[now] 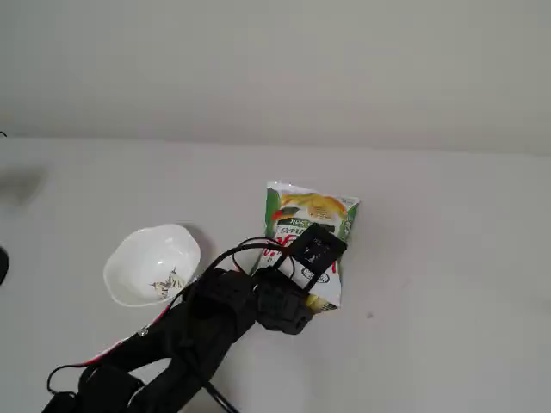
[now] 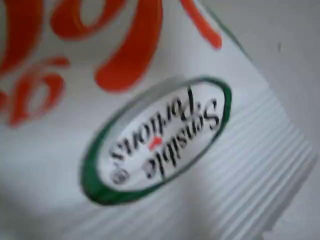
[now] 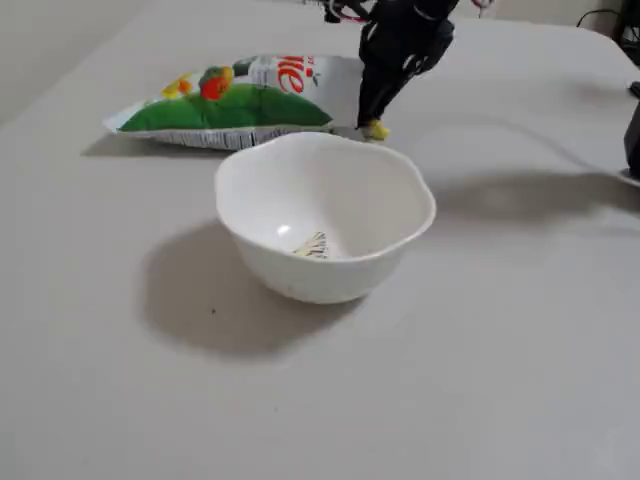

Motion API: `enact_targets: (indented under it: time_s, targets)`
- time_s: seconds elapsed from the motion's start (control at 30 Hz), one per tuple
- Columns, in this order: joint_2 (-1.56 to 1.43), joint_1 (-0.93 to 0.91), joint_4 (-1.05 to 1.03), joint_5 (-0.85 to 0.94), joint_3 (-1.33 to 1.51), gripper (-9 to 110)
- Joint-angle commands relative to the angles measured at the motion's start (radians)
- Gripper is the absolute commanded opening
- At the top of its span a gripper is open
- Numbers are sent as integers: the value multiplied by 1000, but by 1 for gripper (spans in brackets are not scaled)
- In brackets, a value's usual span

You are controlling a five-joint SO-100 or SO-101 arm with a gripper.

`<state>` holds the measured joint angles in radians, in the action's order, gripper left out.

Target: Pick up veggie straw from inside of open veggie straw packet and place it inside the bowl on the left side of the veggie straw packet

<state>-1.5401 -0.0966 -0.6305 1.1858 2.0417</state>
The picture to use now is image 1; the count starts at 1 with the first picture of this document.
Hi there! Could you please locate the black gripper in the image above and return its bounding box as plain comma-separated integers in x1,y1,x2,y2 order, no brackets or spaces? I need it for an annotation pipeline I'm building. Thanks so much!
252,266,320,337

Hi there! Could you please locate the green white veggie straw packet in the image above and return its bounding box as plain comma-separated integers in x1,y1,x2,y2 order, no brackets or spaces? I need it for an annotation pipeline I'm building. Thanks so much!
257,179,361,316

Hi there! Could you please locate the white ceramic bowl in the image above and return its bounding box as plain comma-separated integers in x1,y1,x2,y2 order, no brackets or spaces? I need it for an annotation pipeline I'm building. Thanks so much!
102,223,202,308

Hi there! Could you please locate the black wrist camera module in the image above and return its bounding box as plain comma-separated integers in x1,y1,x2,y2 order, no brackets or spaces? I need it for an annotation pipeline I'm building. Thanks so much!
283,222,348,298

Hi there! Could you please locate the black camera cable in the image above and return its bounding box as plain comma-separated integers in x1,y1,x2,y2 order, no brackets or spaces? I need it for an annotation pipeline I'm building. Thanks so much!
184,235,302,311

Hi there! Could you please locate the black power cable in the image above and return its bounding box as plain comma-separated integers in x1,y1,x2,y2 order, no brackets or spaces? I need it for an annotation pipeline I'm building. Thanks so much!
204,378,238,413

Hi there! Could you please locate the red white arm cable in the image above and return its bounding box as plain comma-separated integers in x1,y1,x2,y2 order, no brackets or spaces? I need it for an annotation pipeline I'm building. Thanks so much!
81,296,182,369

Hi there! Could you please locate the black looped cable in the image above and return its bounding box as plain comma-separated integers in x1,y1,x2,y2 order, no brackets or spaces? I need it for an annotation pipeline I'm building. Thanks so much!
46,364,87,397

